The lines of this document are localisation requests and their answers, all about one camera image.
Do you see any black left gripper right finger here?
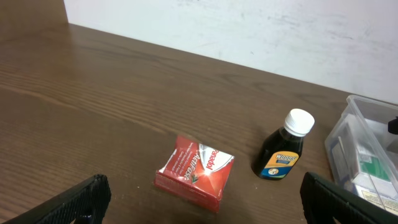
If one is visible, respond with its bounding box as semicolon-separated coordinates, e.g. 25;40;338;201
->
300;172;397;224

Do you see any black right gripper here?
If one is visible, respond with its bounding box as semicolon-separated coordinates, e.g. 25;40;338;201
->
387;116;398;135

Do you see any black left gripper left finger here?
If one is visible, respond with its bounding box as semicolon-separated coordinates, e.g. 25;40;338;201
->
4;174;111;224

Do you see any dark Woods syrup bottle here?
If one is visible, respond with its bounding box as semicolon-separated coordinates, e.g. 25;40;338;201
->
252;108;315;180

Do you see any white green medicine box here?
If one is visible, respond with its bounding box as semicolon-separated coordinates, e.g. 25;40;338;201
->
353;145;397;201

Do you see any blue Kool Fever box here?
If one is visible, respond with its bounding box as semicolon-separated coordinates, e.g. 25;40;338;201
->
329;139;398;215

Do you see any clear plastic container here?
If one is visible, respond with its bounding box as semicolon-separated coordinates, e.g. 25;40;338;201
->
325;95;397;215

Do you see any red Panadol box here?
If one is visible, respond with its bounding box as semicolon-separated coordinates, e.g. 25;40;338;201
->
154;136;234;212

